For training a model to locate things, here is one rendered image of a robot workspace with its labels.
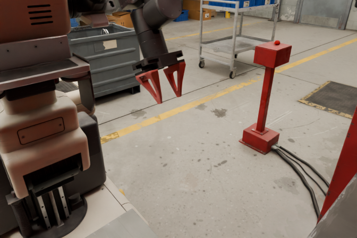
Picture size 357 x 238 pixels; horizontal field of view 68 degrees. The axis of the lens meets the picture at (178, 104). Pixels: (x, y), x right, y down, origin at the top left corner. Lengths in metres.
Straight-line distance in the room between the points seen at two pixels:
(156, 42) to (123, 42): 2.25
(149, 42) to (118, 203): 0.93
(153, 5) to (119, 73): 2.37
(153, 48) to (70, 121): 0.40
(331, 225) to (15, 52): 0.74
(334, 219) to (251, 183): 1.36
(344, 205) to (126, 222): 0.40
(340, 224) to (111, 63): 2.51
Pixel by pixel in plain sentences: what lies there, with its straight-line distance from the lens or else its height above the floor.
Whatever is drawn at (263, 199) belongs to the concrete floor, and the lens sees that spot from 1.80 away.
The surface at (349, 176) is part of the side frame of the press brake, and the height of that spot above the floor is 0.64.
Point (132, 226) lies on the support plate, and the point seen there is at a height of 1.00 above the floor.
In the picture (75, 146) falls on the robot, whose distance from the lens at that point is 0.87.
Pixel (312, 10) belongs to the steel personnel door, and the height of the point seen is 0.36.
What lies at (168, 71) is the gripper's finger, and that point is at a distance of 0.62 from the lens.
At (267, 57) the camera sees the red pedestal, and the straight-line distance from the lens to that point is 1.87.
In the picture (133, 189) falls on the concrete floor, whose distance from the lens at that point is 1.81.
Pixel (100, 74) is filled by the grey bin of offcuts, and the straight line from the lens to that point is 2.78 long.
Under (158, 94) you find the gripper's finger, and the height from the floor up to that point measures 1.01.
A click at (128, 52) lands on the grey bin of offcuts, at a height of 0.49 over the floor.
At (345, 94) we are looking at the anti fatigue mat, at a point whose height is 0.01.
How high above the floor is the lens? 1.25
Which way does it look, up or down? 27 degrees down
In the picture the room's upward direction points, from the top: straight up
